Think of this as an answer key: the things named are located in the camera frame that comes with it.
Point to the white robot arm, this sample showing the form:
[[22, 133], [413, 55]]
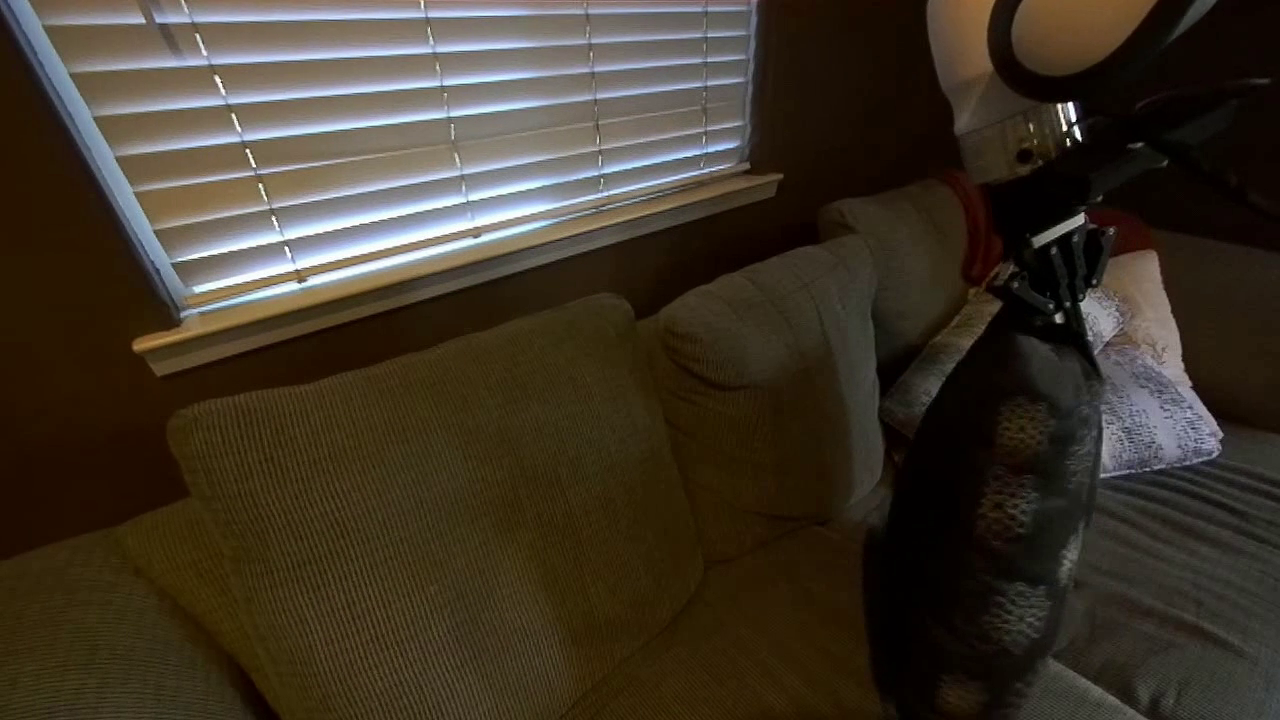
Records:
[[1022, 82]]

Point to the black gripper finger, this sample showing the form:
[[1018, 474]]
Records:
[[1074, 337], [1022, 303]]

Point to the red blanket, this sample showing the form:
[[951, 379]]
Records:
[[986, 250]]

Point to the beige sectional sofa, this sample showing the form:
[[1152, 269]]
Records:
[[141, 624]]

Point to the middle beige back cushion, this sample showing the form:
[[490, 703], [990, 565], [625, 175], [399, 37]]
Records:
[[768, 394]]

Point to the white window blinds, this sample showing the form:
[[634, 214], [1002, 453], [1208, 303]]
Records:
[[274, 145]]

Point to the corner beige back cushion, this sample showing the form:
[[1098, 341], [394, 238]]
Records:
[[918, 246]]

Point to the beige wooden window sill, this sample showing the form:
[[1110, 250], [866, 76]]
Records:
[[330, 304]]

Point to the large beige back cushion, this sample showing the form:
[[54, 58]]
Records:
[[462, 535]]

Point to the brown dotted throw pillow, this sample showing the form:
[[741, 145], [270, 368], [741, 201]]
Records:
[[975, 560]]

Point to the white patterned pillow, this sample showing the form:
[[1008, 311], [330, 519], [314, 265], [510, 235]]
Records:
[[1151, 411]]

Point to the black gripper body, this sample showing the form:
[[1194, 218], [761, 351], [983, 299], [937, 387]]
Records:
[[1059, 261]]

